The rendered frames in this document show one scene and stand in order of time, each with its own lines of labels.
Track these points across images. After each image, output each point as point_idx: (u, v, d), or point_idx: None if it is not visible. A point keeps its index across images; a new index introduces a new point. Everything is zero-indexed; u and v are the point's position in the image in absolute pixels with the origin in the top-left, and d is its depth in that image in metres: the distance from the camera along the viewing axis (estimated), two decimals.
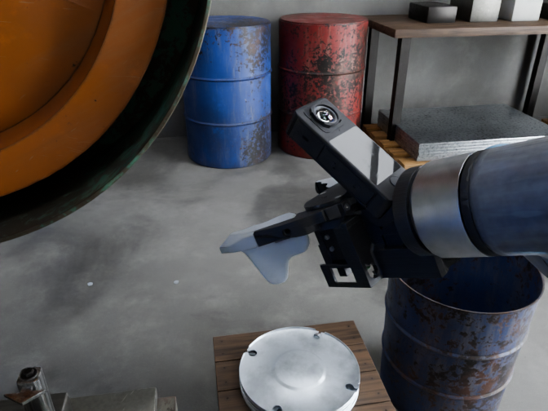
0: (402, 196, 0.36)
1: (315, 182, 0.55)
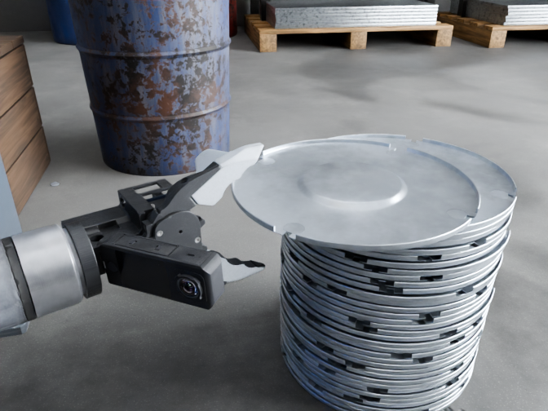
0: (80, 246, 0.42)
1: (258, 267, 0.55)
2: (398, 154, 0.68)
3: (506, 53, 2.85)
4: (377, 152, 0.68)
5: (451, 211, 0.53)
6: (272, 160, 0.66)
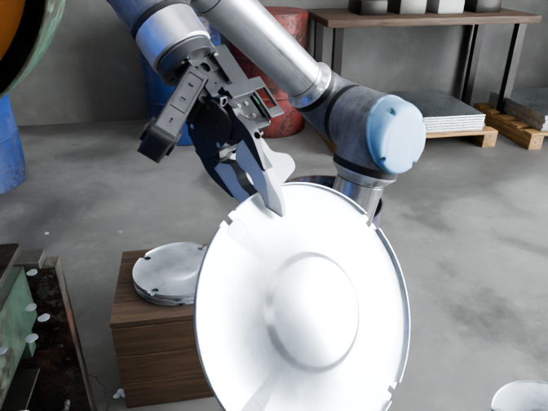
0: (180, 48, 0.52)
1: None
2: (379, 386, 0.57)
3: (544, 158, 3.37)
4: (384, 363, 0.58)
5: (257, 408, 0.48)
6: (365, 237, 0.60)
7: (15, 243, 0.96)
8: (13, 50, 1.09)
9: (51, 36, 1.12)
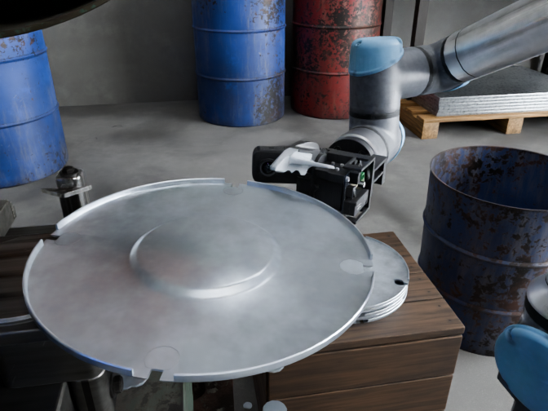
0: (336, 140, 0.68)
1: None
2: (151, 354, 0.32)
3: None
4: (194, 350, 0.32)
5: (74, 240, 0.44)
6: (346, 270, 0.41)
7: None
8: None
9: None
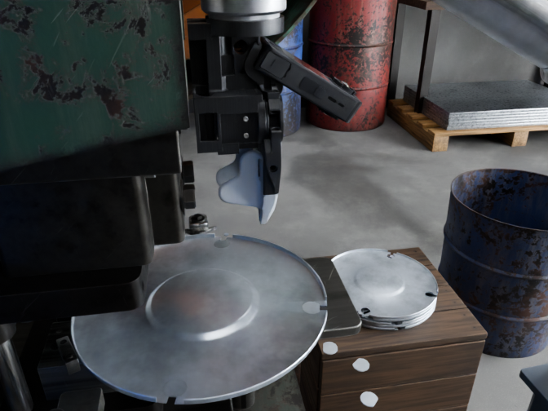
0: None
1: (273, 206, 0.53)
2: (167, 385, 0.46)
3: None
4: (197, 380, 0.47)
5: None
6: (307, 311, 0.56)
7: (323, 257, 0.66)
8: None
9: None
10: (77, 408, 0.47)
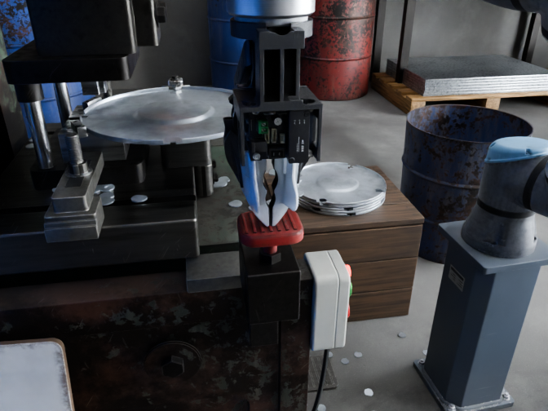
0: None
1: (269, 204, 0.53)
2: (167, 139, 0.69)
3: None
4: (186, 135, 0.70)
5: (98, 116, 0.78)
6: None
7: None
8: None
9: None
10: (86, 157, 0.70)
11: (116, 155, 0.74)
